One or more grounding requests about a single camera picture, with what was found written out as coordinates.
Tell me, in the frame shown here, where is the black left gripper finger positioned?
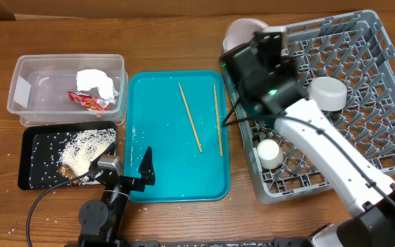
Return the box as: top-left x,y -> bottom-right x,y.
138,147 -> 156,186
94,142 -> 116,163

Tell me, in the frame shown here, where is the pink round plate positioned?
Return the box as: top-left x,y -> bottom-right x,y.
223,18 -> 269,51

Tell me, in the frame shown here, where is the brown food scrap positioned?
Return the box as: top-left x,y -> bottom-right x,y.
59,164 -> 77,180

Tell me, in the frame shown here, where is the red snack wrapper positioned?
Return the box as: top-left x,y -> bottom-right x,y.
68,91 -> 110,110

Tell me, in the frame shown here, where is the wooden chopstick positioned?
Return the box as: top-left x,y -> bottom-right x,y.
213,84 -> 224,156
178,83 -> 203,153

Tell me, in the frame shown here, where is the white tissue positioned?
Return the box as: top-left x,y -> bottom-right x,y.
76,69 -> 119,104

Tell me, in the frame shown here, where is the grey-white bowl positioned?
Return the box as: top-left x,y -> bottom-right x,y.
307,77 -> 347,112

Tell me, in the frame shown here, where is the cream plastic cup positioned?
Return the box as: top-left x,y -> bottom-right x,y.
257,139 -> 284,169

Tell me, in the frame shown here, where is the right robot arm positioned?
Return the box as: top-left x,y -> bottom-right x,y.
219,32 -> 395,246

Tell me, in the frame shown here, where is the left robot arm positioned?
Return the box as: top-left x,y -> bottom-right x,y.
77,143 -> 156,246

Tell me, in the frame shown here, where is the grey dishwasher rack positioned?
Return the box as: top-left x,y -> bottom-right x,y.
239,10 -> 395,204

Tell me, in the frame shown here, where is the black tray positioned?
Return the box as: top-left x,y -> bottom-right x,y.
18,121 -> 117,190

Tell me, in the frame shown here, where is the teal plastic tray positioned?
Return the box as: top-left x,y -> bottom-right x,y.
124,70 -> 230,203

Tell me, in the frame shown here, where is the clear plastic bin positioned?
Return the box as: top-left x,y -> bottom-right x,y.
7,54 -> 128,126

